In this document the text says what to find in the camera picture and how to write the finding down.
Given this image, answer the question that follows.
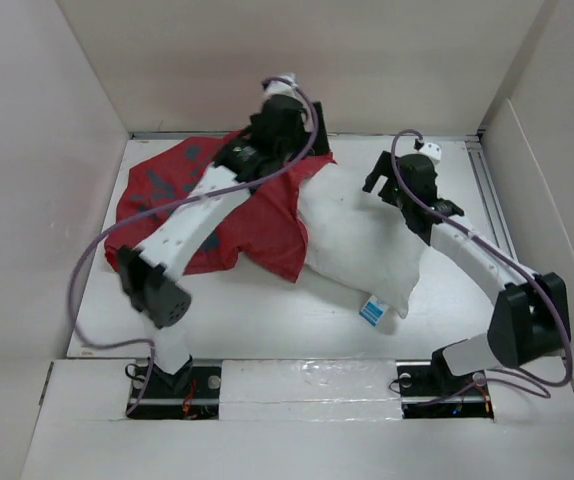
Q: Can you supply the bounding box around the white pillow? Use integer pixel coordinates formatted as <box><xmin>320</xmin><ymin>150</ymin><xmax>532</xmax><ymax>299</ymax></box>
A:
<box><xmin>297</xmin><ymin>163</ymin><xmax>427</xmax><ymax>318</ymax></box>

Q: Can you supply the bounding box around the red patterned pillowcase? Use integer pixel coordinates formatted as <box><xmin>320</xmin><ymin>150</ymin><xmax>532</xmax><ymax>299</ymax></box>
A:
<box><xmin>115</xmin><ymin>133</ymin><xmax>334</xmax><ymax>283</ymax></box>

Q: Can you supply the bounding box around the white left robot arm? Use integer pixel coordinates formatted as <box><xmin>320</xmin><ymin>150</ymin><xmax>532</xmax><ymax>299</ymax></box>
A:
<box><xmin>117</xmin><ymin>94</ymin><xmax>330</xmax><ymax>397</ymax></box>

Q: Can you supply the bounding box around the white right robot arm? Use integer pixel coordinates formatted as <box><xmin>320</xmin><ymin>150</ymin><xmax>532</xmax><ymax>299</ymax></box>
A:
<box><xmin>362</xmin><ymin>151</ymin><xmax>573</xmax><ymax>394</ymax></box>

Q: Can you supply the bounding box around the blue white pillow label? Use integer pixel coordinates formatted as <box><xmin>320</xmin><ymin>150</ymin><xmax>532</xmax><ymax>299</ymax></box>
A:
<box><xmin>359</xmin><ymin>295</ymin><xmax>389</xmax><ymax>327</ymax></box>

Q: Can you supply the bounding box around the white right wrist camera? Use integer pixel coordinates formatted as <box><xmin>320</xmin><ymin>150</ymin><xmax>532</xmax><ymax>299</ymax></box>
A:
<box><xmin>414</xmin><ymin>139</ymin><xmax>442</xmax><ymax>164</ymax></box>

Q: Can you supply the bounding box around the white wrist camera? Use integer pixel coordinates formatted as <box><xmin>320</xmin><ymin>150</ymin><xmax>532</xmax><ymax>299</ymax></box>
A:
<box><xmin>414</xmin><ymin>139</ymin><xmax>442</xmax><ymax>164</ymax></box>
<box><xmin>261</xmin><ymin>72</ymin><xmax>298</xmax><ymax>100</ymax></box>

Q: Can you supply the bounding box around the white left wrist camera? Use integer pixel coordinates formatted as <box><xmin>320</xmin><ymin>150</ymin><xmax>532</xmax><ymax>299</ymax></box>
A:
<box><xmin>261</xmin><ymin>72</ymin><xmax>298</xmax><ymax>100</ymax></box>

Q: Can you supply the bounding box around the aluminium right side rail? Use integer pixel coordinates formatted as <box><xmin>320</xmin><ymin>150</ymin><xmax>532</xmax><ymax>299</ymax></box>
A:
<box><xmin>465</xmin><ymin>137</ymin><xmax>518</xmax><ymax>261</ymax></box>

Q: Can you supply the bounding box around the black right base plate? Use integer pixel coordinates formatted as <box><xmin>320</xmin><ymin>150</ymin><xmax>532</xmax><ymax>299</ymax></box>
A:
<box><xmin>389</xmin><ymin>360</ymin><xmax>494</xmax><ymax>420</ymax></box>

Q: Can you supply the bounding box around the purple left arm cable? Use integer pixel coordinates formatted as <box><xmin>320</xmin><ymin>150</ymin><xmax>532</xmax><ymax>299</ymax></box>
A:
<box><xmin>69</xmin><ymin>77</ymin><xmax>318</xmax><ymax>414</ymax></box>

